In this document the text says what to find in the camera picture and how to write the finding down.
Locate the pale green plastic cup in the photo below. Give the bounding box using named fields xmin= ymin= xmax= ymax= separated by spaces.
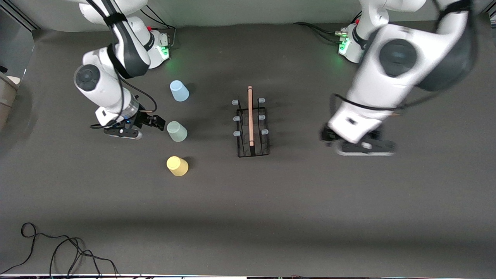
xmin=167 ymin=121 xmax=188 ymax=143

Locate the yellow plastic cup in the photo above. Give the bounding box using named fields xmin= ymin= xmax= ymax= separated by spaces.
xmin=166 ymin=156 xmax=189 ymax=177

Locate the light blue plastic cup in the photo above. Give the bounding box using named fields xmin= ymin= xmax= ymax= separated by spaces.
xmin=169 ymin=80 xmax=190 ymax=102

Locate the beige box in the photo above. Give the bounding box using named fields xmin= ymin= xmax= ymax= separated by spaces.
xmin=0 ymin=72 xmax=21 ymax=131

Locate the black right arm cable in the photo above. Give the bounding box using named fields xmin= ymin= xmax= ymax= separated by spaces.
xmin=86 ymin=0 xmax=158 ymax=130

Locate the black right base cable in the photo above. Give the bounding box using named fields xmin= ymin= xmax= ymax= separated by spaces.
xmin=139 ymin=7 xmax=177 ymax=50

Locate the black base cable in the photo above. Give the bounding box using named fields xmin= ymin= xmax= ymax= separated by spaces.
xmin=139 ymin=7 xmax=177 ymax=50
xmin=293 ymin=12 xmax=363 ymax=44

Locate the black wire cup holder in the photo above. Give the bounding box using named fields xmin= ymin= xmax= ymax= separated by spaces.
xmin=232 ymin=86 xmax=270 ymax=158

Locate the black left base cable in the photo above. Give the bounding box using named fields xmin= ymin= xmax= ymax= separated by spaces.
xmin=293 ymin=12 xmax=363 ymax=44

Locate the black loose looped cable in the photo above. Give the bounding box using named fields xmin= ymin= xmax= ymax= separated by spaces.
xmin=0 ymin=222 xmax=121 ymax=279

